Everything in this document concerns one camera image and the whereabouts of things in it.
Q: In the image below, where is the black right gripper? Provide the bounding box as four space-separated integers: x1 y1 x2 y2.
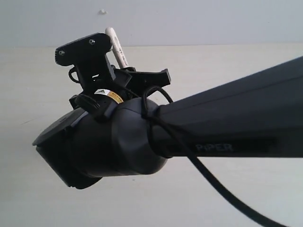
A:
68 55 171 110

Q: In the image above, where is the white paint brush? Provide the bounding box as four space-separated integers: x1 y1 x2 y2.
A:
105 27 129 69

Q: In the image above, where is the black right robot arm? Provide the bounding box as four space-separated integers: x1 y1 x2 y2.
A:
33 57 303 189

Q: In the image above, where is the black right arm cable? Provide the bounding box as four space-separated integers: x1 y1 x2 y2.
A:
68 66 287 227

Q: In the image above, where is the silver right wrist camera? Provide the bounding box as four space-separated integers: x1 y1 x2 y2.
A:
54 33 112 66

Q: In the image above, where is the small white wall fixture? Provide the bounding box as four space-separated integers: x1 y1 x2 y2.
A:
99 9 107 15

